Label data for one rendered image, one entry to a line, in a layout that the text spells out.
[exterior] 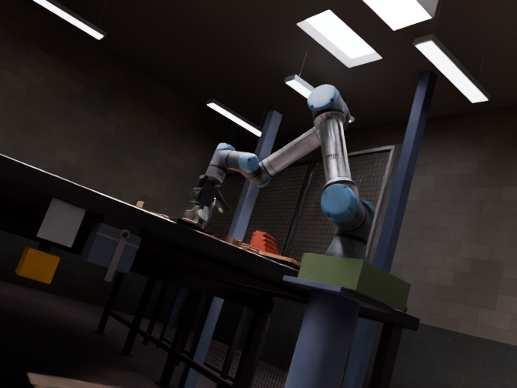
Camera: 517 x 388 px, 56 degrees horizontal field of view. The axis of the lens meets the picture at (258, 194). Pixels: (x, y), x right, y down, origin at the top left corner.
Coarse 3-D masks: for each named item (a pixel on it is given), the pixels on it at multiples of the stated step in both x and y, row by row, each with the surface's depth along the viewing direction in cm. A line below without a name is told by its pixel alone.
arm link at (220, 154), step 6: (222, 144) 193; (216, 150) 193; (222, 150) 192; (228, 150) 192; (234, 150) 194; (216, 156) 191; (222, 156) 190; (210, 162) 193; (216, 162) 190; (222, 162) 190; (222, 168) 190
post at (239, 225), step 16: (272, 112) 418; (272, 128) 417; (272, 144) 416; (256, 192) 405; (240, 208) 400; (240, 224) 396; (240, 240) 395; (208, 304) 381; (208, 320) 377; (208, 336) 377; (192, 352) 373; (192, 384) 368
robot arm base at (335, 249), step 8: (336, 232) 169; (336, 240) 166; (344, 240) 164; (352, 240) 164; (360, 240) 165; (336, 248) 164; (344, 248) 163; (352, 248) 163; (360, 248) 164; (344, 256) 161; (352, 256) 161; (360, 256) 162
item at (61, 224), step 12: (60, 204) 141; (72, 204) 143; (48, 216) 139; (60, 216) 141; (72, 216) 142; (48, 228) 139; (60, 228) 140; (72, 228) 142; (60, 240) 140; (72, 240) 142
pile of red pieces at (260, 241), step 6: (258, 234) 294; (264, 234) 292; (252, 240) 294; (258, 240) 292; (264, 240) 292; (270, 240) 296; (252, 246) 292; (258, 246) 290; (264, 246) 289; (270, 246) 295; (270, 252) 294; (276, 252) 304
